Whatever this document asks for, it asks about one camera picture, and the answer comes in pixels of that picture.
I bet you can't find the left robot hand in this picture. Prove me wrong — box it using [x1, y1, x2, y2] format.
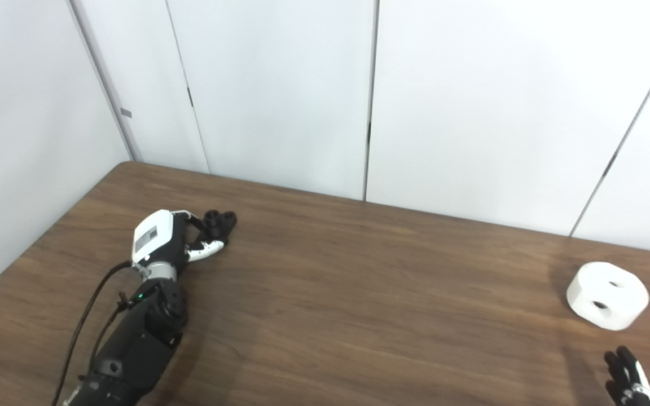
[132, 209, 230, 268]

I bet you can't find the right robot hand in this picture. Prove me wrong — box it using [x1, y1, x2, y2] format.
[604, 346, 650, 406]

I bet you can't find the black plastic holder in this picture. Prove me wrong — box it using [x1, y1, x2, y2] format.
[201, 210, 238, 240]

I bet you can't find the round white plastic piece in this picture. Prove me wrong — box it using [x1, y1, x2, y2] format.
[566, 262, 650, 331]

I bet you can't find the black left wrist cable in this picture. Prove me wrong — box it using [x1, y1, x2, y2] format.
[51, 261, 134, 406]

